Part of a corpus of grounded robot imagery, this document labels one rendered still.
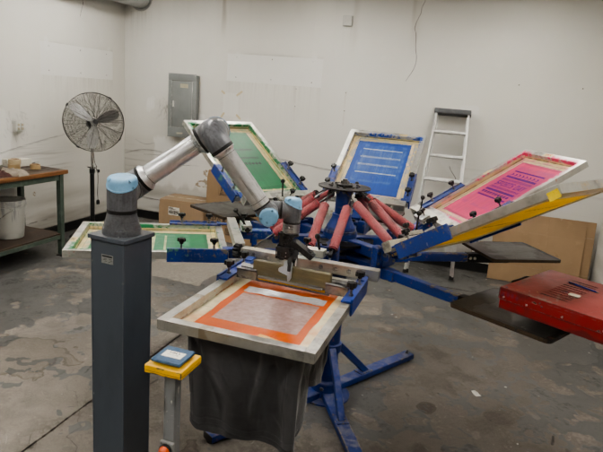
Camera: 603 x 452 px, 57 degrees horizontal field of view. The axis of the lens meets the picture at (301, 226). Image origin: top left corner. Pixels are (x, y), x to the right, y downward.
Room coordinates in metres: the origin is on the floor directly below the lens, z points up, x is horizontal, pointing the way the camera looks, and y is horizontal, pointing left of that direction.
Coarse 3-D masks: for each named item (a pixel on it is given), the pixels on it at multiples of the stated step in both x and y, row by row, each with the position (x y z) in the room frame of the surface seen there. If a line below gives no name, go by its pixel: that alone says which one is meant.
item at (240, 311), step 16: (240, 288) 2.27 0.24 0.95; (272, 288) 2.30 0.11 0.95; (288, 288) 2.31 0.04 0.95; (224, 304) 2.07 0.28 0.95; (240, 304) 2.08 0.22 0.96; (256, 304) 2.09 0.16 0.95; (272, 304) 2.11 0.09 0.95; (208, 320) 1.90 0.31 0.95; (224, 320) 1.91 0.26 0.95; (240, 320) 1.92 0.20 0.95; (256, 320) 1.93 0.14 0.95
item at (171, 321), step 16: (208, 288) 2.14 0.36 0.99; (224, 288) 2.23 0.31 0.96; (192, 304) 1.97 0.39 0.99; (160, 320) 1.79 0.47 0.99; (176, 320) 1.80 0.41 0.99; (336, 320) 1.91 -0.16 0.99; (192, 336) 1.76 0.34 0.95; (208, 336) 1.74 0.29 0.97; (224, 336) 1.72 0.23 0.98; (240, 336) 1.71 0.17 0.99; (256, 336) 1.72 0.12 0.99; (320, 336) 1.76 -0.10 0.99; (272, 352) 1.67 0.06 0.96; (288, 352) 1.65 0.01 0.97; (304, 352) 1.64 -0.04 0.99; (320, 352) 1.70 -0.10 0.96
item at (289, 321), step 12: (288, 300) 2.16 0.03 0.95; (276, 312) 2.03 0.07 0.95; (288, 312) 2.04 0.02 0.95; (300, 312) 2.05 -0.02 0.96; (312, 312) 2.06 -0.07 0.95; (324, 312) 2.07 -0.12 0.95; (264, 324) 1.91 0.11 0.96; (276, 324) 1.92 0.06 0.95; (288, 324) 1.92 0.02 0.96; (300, 324) 1.93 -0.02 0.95; (312, 324) 1.94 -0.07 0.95; (276, 336) 1.81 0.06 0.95; (288, 336) 1.82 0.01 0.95; (300, 336) 1.82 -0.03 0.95
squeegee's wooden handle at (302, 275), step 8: (256, 264) 2.33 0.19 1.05; (264, 264) 2.32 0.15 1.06; (272, 264) 2.31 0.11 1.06; (280, 264) 2.31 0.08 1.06; (264, 272) 2.32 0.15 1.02; (272, 272) 2.31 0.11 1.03; (296, 272) 2.28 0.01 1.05; (304, 272) 2.27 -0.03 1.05; (312, 272) 2.26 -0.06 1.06; (320, 272) 2.25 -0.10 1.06; (296, 280) 2.28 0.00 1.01; (304, 280) 2.26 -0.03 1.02; (312, 280) 2.25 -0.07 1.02; (320, 280) 2.24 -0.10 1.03; (328, 280) 2.23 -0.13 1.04
